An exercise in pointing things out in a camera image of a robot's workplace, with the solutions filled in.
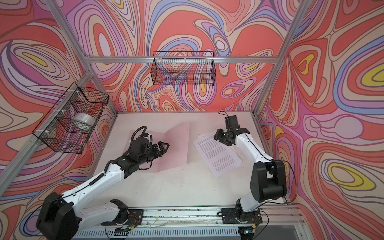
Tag black wire basket back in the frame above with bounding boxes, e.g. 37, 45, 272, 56
151, 50, 216, 86

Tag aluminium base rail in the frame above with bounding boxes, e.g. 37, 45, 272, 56
74, 204, 313, 240

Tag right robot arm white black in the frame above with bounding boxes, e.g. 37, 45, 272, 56
214, 111, 287, 224

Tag pink file folder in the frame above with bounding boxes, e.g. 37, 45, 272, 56
124, 123, 190, 173

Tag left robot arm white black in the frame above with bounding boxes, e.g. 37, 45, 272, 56
36, 134, 170, 240

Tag aluminium frame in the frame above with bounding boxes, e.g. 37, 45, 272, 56
1, 1, 310, 194

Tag printed english text sheet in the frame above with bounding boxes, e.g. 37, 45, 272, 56
192, 133, 242, 178

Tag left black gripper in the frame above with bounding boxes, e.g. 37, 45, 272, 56
137, 141, 170, 167

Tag black wire basket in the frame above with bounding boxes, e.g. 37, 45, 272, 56
151, 50, 216, 86
33, 83, 109, 154

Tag black wire basket left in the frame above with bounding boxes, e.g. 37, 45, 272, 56
33, 83, 109, 154

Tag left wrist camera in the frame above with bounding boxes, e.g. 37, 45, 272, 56
140, 133, 153, 142

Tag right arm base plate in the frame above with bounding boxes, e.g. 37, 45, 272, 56
217, 208, 263, 226

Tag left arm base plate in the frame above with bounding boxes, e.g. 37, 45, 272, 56
101, 209, 144, 227

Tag white tape roll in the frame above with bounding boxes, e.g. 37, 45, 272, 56
72, 113, 96, 131

